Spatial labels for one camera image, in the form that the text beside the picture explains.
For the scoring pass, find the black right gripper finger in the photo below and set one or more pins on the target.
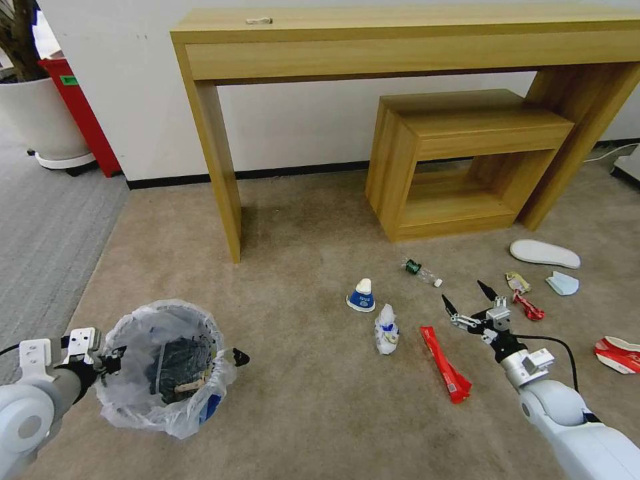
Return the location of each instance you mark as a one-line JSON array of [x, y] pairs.
[[452, 310], [486, 291]]

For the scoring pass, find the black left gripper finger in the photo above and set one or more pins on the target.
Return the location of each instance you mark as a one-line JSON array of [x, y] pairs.
[[241, 357]]

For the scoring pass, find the trash bin with clear liner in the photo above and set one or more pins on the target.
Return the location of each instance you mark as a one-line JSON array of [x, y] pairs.
[[150, 350]]

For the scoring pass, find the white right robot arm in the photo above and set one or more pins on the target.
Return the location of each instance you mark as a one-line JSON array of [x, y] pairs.
[[550, 405]]

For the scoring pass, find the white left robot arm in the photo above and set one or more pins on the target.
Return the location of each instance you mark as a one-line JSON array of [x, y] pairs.
[[25, 410]]

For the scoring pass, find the dark crumpled trash in bin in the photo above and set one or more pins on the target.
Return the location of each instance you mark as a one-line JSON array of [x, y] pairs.
[[182, 360]]

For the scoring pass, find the beige yellow candy wrapper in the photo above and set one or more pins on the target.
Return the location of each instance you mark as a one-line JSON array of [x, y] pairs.
[[516, 281]]

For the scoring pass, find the crumpled red foil wrapper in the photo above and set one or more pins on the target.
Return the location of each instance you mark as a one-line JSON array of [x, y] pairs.
[[527, 306]]

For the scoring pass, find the crushed clear plastic bottle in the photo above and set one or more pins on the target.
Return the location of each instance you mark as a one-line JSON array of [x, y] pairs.
[[420, 271]]

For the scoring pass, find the long red snack wrapper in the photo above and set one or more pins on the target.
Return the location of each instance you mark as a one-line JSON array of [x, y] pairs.
[[445, 365]]

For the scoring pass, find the beige wrapper scrap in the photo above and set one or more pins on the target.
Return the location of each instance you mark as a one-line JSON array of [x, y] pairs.
[[190, 385]]

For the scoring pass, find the crumpled white blue wrapper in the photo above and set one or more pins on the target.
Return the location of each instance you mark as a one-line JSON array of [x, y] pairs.
[[386, 330]]

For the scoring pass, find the white shoe insole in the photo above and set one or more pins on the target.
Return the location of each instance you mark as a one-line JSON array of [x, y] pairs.
[[545, 253]]

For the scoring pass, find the pale blue face mask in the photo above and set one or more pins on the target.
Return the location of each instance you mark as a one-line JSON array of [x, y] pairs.
[[562, 284]]

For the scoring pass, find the blue white paper cup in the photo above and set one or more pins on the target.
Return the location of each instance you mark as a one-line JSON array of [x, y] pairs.
[[362, 297]]

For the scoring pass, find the red white paper carton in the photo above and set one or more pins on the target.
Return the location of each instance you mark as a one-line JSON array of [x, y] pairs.
[[620, 354]]

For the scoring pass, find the small wooden side table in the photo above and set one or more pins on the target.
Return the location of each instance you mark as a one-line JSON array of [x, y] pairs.
[[450, 150]]

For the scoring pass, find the white device with black base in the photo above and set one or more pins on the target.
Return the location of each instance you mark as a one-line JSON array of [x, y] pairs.
[[627, 167]]

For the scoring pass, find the red box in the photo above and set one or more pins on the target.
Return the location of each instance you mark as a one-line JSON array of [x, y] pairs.
[[80, 115]]

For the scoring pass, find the white round plant pot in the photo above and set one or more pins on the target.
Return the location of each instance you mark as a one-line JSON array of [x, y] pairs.
[[35, 120]]

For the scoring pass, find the long wooden console table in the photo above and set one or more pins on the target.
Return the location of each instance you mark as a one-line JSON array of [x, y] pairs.
[[350, 45]]

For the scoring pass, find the small beige item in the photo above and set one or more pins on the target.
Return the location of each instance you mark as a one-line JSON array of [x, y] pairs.
[[259, 21]]

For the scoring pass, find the brown tree trunk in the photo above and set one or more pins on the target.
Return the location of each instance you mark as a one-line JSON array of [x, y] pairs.
[[17, 35]]

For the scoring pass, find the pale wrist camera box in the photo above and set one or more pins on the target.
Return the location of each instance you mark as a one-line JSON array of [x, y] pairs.
[[499, 318]]

